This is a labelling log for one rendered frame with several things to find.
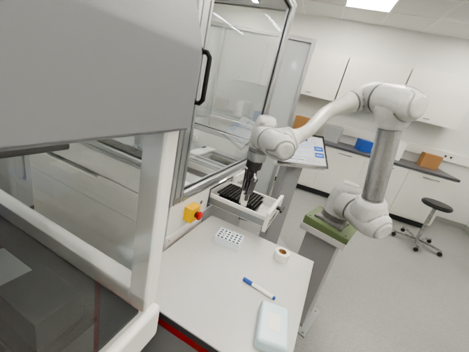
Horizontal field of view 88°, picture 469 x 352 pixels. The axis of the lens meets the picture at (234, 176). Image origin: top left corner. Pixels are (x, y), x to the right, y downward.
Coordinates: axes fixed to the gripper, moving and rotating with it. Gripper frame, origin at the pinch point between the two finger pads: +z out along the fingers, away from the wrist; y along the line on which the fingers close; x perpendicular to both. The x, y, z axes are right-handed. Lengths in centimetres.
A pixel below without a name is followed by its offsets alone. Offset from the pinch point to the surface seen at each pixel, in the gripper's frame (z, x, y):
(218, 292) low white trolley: 19.9, 16.6, -38.4
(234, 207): 7.4, 2.1, 3.5
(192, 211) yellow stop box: 5.6, 25.4, -7.7
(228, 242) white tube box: 16.0, 7.7, -13.9
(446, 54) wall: -177, -351, 215
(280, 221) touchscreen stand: 56, -77, 77
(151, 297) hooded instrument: 3, 41, -55
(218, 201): 7.8, 9.5, 9.4
